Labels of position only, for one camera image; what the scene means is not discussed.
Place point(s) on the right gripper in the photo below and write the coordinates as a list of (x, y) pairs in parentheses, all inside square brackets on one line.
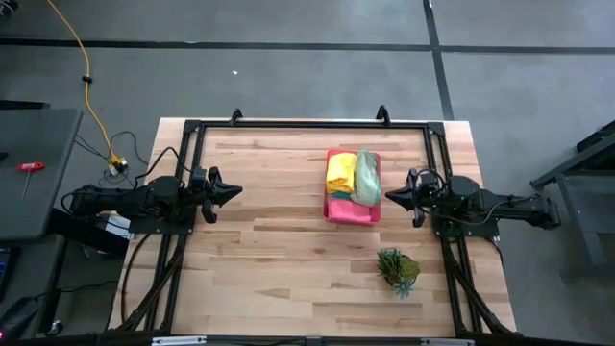
[(423, 197)]

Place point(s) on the white paper sheet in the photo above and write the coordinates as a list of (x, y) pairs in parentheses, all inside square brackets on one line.
[(117, 225)]

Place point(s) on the pink plastic bin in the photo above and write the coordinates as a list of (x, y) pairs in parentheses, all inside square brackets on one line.
[(327, 211)]

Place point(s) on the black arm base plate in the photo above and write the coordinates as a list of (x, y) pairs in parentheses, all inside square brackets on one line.
[(461, 231), (163, 228)]

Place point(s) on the person's shoe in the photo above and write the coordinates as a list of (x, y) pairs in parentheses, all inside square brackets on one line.
[(7, 6)]

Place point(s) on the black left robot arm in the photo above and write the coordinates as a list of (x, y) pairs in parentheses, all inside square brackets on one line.
[(120, 199)]

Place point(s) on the green towel with white label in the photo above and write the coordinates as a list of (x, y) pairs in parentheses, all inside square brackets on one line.
[(367, 180)]

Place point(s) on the grey desk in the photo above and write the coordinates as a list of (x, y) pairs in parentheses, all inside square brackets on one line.
[(38, 211)]

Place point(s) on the black computer mouse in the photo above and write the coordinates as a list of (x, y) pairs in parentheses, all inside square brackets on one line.
[(19, 317)]

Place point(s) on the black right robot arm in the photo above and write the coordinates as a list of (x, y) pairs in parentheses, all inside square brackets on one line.
[(490, 202)]

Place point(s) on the dark grey metal table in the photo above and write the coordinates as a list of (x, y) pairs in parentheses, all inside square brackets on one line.
[(576, 182)]

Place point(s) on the potted succulent plant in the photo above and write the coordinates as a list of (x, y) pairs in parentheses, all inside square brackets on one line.
[(398, 269)]

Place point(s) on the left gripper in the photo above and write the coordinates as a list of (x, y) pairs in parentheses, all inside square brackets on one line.
[(206, 192)]

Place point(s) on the black arched frame bracket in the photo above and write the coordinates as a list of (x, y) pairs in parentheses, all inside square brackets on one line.
[(383, 114), (236, 115)]

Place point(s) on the black aluminium table frame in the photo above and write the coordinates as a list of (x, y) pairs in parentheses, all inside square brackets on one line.
[(312, 124)]

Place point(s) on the yellow microfiber towel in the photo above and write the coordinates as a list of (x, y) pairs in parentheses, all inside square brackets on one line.
[(341, 173)]

